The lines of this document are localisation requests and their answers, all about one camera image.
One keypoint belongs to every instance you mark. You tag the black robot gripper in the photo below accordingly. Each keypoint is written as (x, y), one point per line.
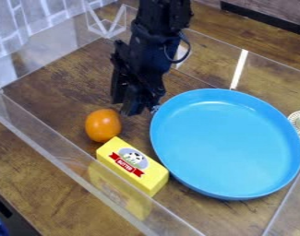
(141, 61)

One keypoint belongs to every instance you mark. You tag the orange ball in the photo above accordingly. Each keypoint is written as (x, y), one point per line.
(102, 125)

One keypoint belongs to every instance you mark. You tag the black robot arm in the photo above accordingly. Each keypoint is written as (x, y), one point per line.
(166, 16)

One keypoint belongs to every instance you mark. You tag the blue round tray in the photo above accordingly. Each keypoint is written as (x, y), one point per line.
(226, 143)

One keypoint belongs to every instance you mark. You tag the yellow toy butter block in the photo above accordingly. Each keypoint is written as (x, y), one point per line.
(134, 166)

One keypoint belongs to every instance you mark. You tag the clear acrylic triangular bracket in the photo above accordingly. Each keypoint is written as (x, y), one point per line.
(106, 22)

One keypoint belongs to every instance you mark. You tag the clear acrylic enclosure wall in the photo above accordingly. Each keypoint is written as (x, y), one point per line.
(55, 80)

